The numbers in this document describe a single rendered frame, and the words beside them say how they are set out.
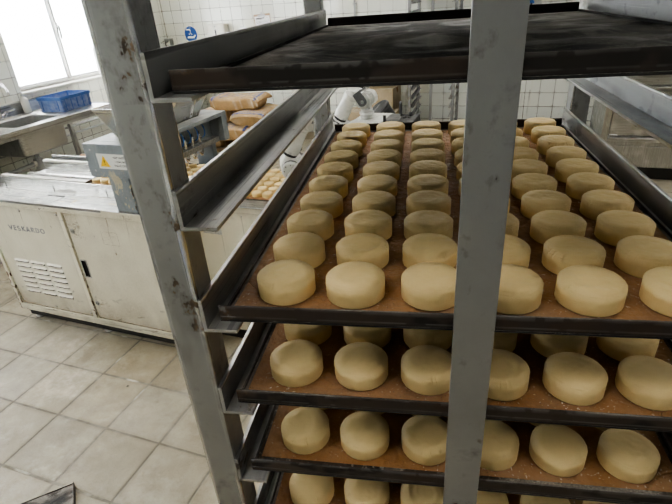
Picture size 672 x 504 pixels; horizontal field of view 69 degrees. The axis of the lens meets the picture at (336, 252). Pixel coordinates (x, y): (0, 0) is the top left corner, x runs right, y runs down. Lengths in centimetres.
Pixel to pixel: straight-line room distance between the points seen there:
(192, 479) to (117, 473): 33
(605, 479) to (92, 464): 222
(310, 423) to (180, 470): 182
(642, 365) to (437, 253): 20
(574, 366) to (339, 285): 22
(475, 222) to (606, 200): 27
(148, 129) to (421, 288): 23
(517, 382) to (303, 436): 21
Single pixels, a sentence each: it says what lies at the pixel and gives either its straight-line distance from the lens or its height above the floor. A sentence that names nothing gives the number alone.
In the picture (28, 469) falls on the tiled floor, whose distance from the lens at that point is 266.
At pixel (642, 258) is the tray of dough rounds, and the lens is 48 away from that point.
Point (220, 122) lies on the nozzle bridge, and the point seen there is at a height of 112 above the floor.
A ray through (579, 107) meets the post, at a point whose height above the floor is 152.
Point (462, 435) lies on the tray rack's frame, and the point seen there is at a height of 138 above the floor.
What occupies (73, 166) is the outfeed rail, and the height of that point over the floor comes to 87.
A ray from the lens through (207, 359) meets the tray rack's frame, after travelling 43.
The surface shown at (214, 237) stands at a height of 66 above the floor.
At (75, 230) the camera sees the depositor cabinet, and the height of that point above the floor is 70.
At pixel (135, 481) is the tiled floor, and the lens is 238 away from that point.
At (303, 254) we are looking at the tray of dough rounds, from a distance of 45.
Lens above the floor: 172
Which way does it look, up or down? 28 degrees down
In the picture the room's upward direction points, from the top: 4 degrees counter-clockwise
